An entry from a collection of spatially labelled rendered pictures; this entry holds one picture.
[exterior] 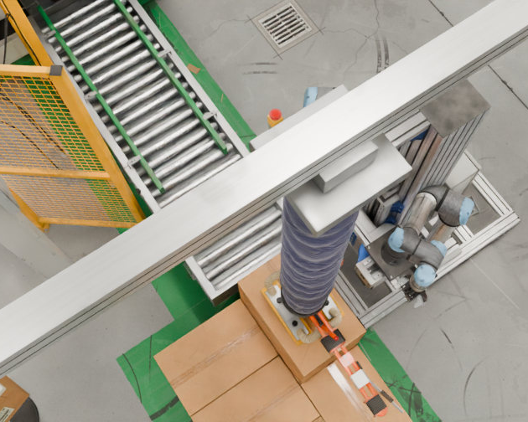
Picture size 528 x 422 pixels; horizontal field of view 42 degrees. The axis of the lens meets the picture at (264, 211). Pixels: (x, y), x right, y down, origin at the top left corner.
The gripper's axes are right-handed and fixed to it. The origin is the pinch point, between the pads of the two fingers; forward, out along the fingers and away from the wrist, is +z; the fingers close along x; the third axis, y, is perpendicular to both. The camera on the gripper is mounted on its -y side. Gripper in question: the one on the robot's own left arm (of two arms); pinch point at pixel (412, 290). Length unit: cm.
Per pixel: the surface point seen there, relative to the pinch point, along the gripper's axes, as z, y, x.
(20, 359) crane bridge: -148, 122, -24
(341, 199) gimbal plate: -136, 40, -18
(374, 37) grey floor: 152, -143, -183
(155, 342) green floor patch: 152, 114, -78
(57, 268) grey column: 101, 137, -138
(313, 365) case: 57, 48, -2
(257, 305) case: 58, 54, -44
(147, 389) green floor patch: 152, 134, -55
